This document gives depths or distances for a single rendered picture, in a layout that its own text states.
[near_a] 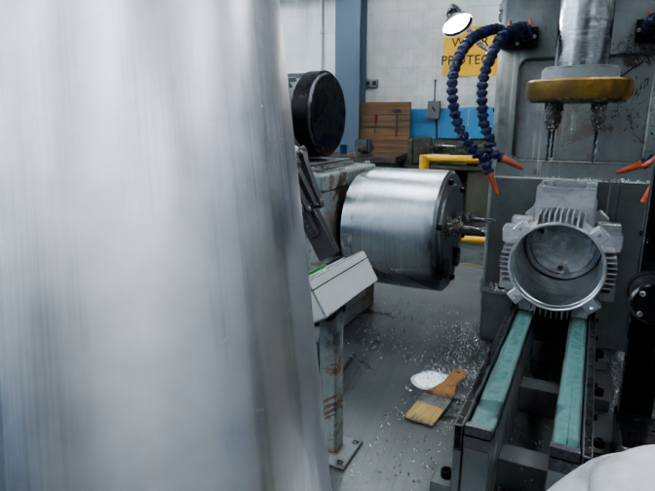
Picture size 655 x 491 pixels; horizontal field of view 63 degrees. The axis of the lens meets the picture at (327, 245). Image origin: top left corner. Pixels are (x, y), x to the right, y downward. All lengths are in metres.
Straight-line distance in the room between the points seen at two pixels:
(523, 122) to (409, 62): 5.06
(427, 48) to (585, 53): 5.28
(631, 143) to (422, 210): 0.50
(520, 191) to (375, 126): 5.03
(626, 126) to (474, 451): 0.84
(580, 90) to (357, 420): 0.66
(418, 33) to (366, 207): 5.36
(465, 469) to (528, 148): 0.82
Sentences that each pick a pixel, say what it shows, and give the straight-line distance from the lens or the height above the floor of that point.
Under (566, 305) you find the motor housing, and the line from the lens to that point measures 1.04.
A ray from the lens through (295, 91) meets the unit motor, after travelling 1.15.
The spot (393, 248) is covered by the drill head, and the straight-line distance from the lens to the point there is 1.03.
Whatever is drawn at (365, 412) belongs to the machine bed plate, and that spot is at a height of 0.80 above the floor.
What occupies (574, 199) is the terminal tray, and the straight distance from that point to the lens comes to 1.06.
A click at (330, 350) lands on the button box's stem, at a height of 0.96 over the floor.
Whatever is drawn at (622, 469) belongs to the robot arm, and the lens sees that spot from 0.25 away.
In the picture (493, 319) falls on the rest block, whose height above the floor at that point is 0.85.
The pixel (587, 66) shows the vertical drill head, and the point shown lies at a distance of 1.05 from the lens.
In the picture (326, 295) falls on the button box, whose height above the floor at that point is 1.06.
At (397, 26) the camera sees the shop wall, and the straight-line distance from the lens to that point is 6.41.
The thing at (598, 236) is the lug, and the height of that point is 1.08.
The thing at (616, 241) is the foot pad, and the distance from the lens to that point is 1.03.
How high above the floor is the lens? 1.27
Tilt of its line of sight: 14 degrees down
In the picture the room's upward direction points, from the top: straight up
